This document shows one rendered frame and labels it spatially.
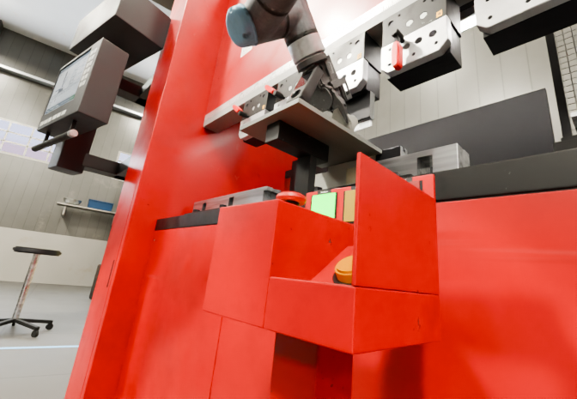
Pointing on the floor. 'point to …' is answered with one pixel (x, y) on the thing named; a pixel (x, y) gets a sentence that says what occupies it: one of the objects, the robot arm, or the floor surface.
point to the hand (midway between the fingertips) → (338, 145)
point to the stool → (27, 290)
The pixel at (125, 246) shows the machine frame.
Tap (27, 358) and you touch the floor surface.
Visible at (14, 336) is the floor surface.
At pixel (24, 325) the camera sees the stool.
